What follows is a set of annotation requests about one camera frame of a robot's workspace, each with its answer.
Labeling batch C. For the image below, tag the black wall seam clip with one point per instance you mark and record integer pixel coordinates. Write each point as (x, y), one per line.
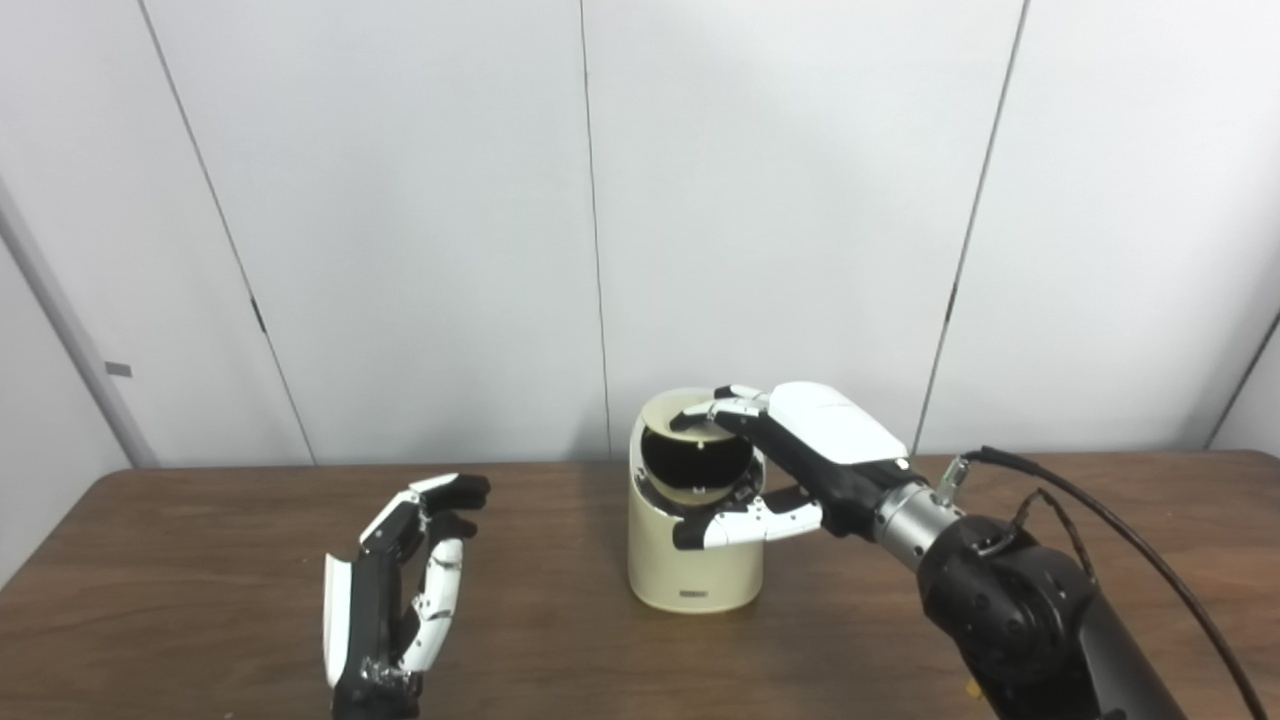
(258, 315)

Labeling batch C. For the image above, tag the cream-colored round bin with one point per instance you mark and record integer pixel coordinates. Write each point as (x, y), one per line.
(690, 575)

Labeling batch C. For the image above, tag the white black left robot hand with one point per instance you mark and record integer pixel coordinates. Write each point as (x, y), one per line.
(370, 620)

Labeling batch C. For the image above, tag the small gray wall label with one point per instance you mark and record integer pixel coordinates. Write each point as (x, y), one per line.
(118, 369)

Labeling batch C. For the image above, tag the cream round bin lid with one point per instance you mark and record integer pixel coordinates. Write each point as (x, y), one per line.
(700, 468)

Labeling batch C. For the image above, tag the gray wall corner strip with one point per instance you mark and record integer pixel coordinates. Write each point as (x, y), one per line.
(70, 340)

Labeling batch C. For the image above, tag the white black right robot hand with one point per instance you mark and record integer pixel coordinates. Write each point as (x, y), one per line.
(830, 430)

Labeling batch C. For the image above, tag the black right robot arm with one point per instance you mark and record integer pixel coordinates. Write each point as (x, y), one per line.
(1030, 620)

